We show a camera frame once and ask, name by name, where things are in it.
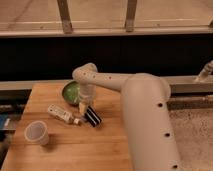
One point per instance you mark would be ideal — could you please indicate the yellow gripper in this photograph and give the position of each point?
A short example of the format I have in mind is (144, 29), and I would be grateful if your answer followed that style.
(82, 108)

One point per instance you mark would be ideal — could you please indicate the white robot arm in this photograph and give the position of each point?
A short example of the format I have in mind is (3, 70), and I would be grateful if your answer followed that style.
(162, 134)

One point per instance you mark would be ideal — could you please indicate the white sponge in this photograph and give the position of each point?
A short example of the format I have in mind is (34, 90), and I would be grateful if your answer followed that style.
(83, 118)

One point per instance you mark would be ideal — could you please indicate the green bowl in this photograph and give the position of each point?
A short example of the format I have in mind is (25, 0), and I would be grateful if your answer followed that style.
(70, 93)

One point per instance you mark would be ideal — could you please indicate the white plastic bottle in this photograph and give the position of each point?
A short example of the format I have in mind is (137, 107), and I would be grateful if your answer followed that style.
(63, 115)

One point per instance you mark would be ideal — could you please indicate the translucent plastic cup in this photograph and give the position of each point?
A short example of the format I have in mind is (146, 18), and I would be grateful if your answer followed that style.
(36, 132)

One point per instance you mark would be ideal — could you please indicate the metal window frame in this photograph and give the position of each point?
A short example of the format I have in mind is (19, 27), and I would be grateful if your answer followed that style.
(35, 18)

